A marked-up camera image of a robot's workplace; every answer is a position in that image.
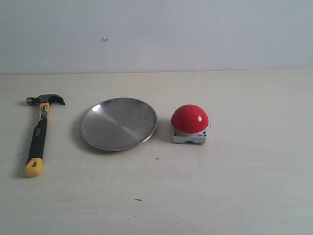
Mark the yellow black claw hammer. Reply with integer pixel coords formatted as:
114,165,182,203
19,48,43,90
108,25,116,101
25,94,65,178

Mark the red dome push button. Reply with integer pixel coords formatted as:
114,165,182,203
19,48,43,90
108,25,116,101
171,104,210,144

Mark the round steel plate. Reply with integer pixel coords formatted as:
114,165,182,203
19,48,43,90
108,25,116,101
80,97,157,152

